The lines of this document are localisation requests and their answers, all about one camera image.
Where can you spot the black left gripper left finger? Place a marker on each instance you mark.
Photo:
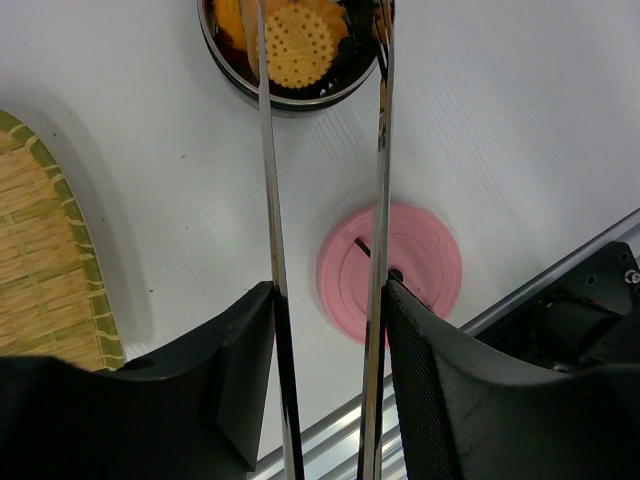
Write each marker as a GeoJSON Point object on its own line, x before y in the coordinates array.
{"type": "Point", "coordinates": [192, 409]}

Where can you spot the dark chocolate leaf cookie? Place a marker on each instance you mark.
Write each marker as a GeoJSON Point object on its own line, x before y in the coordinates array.
{"type": "Point", "coordinates": [357, 35]}

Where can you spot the orange flower cookie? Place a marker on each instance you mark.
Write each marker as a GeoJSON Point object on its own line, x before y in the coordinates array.
{"type": "Point", "coordinates": [332, 15]}

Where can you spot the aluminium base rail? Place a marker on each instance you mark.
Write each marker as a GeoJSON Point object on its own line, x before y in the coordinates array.
{"type": "Point", "coordinates": [597, 272]}

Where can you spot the steel lunch box bowl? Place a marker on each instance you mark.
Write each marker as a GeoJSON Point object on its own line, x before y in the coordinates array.
{"type": "Point", "coordinates": [334, 87]}

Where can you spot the right black base bracket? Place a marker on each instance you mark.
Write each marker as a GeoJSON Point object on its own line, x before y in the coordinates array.
{"type": "Point", "coordinates": [588, 317]}

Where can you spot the pink round lid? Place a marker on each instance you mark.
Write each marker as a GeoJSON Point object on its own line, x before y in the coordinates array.
{"type": "Point", "coordinates": [421, 249]}

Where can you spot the orange fish cookie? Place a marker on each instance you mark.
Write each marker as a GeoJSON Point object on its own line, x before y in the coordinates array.
{"type": "Point", "coordinates": [228, 17]}

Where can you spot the round yellow cracker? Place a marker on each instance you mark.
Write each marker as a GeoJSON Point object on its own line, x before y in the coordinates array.
{"type": "Point", "coordinates": [299, 46]}

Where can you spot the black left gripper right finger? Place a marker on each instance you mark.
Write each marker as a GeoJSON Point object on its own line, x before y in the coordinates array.
{"type": "Point", "coordinates": [469, 411]}

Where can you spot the green bamboo tray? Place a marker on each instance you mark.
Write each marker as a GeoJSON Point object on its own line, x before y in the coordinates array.
{"type": "Point", "coordinates": [53, 298]}

